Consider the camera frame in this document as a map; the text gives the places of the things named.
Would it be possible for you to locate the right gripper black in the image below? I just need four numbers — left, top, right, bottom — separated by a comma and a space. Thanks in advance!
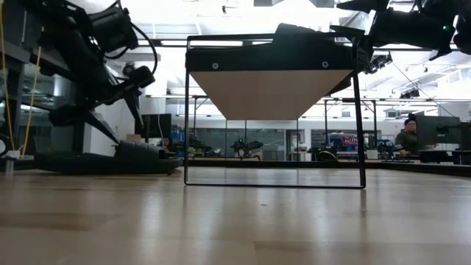
330, 0, 457, 51

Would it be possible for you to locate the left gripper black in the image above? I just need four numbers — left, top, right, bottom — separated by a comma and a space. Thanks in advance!
47, 82, 144, 145

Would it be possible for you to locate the black rubber slide sandal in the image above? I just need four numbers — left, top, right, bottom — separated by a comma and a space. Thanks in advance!
34, 139, 184, 176

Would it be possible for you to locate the black computer monitor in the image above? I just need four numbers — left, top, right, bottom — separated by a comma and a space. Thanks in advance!
141, 113, 173, 141
415, 115, 461, 146

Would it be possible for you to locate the person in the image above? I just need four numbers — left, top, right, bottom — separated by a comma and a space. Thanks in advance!
394, 113, 420, 158

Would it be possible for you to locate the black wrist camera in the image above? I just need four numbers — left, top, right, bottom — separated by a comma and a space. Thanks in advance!
127, 65, 156, 89

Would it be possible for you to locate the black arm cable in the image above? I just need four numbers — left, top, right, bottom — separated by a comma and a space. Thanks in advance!
104, 21, 159, 74

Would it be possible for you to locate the yellow cable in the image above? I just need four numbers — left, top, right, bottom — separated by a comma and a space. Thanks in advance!
21, 46, 42, 158

